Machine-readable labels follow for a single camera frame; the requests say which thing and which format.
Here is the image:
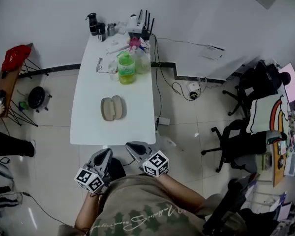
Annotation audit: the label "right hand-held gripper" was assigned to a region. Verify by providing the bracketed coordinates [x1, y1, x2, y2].
[125, 141, 170, 178]

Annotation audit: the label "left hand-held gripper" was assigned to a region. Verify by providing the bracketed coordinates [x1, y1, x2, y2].
[74, 148, 114, 194]

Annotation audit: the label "beige glasses case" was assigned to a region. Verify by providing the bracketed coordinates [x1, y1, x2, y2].
[100, 95, 127, 122]

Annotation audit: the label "person's right forearm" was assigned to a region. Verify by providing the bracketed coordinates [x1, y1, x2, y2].
[158, 173, 207, 210]

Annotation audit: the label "person's left forearm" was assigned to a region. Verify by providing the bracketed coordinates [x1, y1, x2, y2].
[74, 191, 107, 234]

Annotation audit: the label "white floor bag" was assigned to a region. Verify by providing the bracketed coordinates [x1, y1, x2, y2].
[155, 131, 177, 149]

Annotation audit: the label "white floor power strip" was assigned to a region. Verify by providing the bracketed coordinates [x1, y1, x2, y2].
[154, 117, 171, 126]

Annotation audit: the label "person's beige printed shirt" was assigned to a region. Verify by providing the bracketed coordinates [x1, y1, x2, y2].
[58, 175, 248, 236]

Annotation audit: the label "green drink bottle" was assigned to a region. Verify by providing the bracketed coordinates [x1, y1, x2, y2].
[116, 51, 136, 86]

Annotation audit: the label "small clear bottle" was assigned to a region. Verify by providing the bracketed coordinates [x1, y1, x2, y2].
[108, 59, 119, 82]

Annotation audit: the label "black round stool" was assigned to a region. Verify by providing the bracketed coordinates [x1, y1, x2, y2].
[27, 86, 53, 114]

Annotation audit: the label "black-framed eyeglasses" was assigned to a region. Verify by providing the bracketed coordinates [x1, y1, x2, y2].
[96, 56, 110, 74]

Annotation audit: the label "black office chair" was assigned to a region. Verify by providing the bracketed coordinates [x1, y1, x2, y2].
[202, 177, 256, 236]
[222, 59, 290, 119]
[201, 118, 270, 174]

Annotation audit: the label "pink cloth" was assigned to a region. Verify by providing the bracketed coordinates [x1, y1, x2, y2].
[128, 36, 142, 50]

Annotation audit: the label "wooden table black legs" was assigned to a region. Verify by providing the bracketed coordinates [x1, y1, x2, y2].
[0, 42, 50, 128]

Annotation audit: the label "clear plastic packet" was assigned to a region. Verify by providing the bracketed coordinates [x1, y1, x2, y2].
[114, 21, 129, 35]

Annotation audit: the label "small steel bottle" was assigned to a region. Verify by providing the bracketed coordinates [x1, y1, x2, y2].
[106, 22, 117, 37]

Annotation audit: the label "black tumbler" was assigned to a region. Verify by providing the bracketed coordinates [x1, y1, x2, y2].
[96, 22, 107, 43]

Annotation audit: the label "black router with antennas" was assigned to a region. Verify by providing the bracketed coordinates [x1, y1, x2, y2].
[137, 9, 155, 37]

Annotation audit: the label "white rainbow cloth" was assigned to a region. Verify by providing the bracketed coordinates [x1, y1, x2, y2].
[245, 94, 289, 135]

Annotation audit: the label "red bag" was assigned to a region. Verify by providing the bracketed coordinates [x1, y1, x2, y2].
[0, 45, 32, 72]

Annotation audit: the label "tall black water bottle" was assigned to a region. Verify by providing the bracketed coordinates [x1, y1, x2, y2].
[86, 12, 98, 36]

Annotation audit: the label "cluttered wooden desk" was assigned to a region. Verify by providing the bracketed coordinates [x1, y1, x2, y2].
[260, 107, 295, 188]

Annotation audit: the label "pink screen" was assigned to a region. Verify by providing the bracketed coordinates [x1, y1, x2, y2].
[277, 62, 295, 103]

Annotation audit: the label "black floor cable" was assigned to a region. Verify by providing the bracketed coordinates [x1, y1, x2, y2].
[21, 191, 67, 228]

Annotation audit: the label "white wall notice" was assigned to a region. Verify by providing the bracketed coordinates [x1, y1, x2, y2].
[197, 44, 227, 60]

